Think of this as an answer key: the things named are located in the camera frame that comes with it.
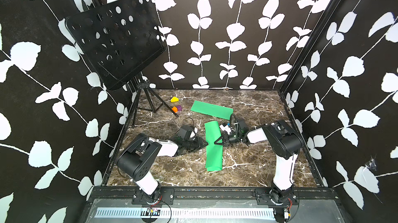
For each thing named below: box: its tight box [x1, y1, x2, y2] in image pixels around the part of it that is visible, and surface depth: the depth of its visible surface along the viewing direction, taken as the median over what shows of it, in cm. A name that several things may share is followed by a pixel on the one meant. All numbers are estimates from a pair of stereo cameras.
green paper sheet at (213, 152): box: [204, 120, 223, 172], surface depth 91 cm
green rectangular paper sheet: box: [190, 100, 234, 121], surface depth 113 cm
